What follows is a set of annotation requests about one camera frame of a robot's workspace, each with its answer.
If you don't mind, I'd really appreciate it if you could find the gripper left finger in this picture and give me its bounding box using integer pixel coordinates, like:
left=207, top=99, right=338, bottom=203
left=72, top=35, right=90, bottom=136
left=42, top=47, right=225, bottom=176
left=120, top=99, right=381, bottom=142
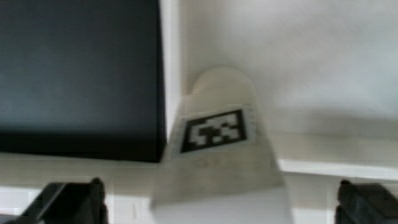
left=11, top=178, right=109, bottom=224

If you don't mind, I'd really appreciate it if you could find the white square table top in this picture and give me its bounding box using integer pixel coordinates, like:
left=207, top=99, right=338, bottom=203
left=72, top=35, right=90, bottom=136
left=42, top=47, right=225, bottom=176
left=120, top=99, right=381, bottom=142
left=159, top=0, right=398, bottom=183

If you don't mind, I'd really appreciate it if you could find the white table leg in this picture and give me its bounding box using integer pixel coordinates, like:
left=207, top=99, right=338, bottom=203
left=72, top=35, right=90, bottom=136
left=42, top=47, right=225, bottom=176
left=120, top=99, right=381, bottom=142
left=152, top=67, right=294, bottom=224

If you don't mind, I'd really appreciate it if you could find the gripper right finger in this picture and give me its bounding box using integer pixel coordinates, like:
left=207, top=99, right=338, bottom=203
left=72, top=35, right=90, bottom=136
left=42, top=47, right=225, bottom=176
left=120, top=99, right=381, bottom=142
left=335, top=180, right=398, bottom=224

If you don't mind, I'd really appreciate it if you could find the white L-shaped obstacle fence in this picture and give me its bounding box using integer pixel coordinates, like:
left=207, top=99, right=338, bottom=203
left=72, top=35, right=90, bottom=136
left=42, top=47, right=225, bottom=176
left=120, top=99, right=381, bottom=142
left=0, top=151, right=398, bottom=224

